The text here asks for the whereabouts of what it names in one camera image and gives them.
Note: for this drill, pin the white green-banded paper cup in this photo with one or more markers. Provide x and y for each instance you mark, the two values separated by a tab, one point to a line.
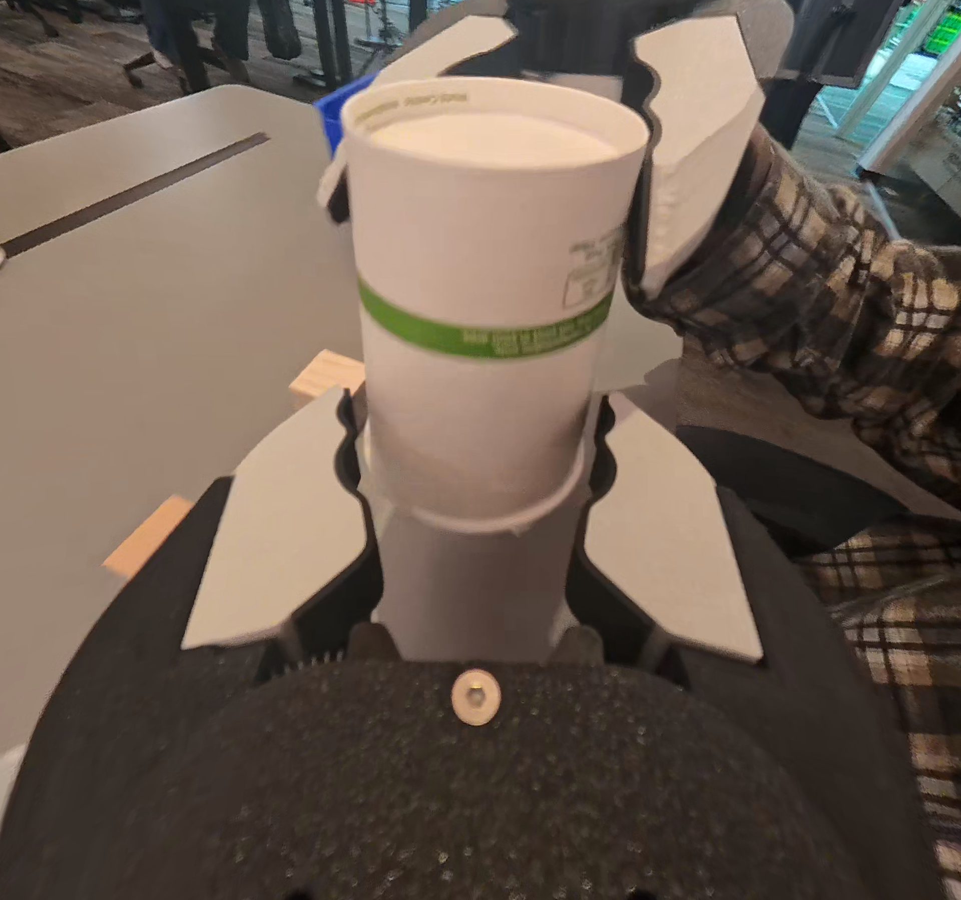
481	239

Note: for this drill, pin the blue plastic bin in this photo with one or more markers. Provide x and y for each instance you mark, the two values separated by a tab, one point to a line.
334	113

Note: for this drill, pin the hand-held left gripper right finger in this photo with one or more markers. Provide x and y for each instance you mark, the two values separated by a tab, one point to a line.
668	547

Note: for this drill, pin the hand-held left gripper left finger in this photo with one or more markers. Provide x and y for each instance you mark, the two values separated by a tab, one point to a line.
278	540

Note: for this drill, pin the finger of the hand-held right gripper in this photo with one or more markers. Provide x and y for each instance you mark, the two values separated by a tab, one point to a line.
451	45
706	113

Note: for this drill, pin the wooden cube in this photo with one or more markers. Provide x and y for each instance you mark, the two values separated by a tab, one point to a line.
327	375
147	540

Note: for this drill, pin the black monitor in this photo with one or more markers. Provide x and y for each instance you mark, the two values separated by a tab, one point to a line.
849	15

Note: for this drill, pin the black chair armrest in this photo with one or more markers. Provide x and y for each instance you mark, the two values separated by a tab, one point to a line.
789	488

